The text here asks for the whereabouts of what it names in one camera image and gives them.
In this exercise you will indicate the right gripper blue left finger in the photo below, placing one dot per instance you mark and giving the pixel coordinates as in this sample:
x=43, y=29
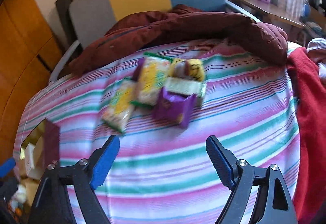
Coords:
x=102, y=160

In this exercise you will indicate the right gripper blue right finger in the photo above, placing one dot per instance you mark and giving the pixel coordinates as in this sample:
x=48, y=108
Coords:
x=223, y=161

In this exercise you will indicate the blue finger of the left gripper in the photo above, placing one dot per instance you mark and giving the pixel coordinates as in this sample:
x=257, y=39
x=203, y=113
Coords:
x=7, y=167

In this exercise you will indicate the gold tin box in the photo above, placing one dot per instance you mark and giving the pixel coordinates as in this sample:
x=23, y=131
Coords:
x=45, y=136

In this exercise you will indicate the purple snack packet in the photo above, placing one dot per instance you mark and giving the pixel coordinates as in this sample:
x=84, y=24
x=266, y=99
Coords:
x=186, y=88
x=174, y=107

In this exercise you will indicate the white cosmetic carton box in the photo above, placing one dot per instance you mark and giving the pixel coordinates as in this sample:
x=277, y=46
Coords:
x=29, y=161

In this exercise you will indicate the striped pink green bedspread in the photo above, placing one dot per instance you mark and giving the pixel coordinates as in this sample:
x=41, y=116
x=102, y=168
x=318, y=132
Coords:
x=162, y=173

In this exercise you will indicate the red blanket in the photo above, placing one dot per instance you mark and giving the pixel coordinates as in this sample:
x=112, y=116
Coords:
x=308, y=88

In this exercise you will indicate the orange wooden wardrobe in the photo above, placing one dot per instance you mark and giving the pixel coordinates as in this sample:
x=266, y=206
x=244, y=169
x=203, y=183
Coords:
x=29, y=52

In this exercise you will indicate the maroon down jacket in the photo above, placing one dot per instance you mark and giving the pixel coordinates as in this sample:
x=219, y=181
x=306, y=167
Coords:
x=182, y=23

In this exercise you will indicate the light pink knit garment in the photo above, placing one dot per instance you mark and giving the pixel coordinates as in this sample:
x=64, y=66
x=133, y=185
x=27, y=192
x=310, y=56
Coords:
x=316, y=51

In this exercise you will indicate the black rolled mat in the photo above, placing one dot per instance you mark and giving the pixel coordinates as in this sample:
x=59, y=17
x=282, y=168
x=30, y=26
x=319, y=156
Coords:
x=62, y=7

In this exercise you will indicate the wooden window shelf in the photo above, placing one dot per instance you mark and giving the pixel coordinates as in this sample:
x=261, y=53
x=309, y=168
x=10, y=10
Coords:
x=272, y=12

